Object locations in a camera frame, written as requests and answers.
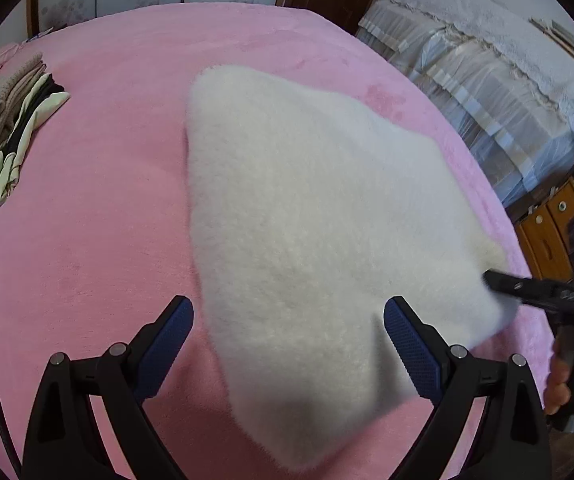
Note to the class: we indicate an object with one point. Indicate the person's right hand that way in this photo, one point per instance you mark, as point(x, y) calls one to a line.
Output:
point(558, 380)

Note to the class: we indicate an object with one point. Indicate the lace covered sofa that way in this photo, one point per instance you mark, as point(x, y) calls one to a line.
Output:
point(492, 60)

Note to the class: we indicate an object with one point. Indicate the orange wooden cabinet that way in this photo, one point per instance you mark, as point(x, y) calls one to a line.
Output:
point(547, 240)

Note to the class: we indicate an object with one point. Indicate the white fluffy sweater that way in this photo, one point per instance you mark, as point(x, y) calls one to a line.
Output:
point(317, 200)

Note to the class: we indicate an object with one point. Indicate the pink bed blanket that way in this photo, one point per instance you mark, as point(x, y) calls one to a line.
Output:
point(117, 135)

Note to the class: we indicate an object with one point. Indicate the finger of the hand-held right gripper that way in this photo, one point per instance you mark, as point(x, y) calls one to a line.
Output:
point(527, 290)

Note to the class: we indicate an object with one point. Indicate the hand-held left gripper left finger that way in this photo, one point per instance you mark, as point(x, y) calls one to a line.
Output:
point(167, 345)

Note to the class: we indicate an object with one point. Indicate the folded black and cream clothes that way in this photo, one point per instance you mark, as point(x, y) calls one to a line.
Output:
point(42, 92)

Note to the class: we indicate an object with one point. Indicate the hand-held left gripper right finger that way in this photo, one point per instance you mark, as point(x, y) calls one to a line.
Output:
point(409, 345)

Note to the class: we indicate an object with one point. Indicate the pile of folded clothes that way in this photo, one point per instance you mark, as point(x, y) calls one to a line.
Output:
point(2, 180)

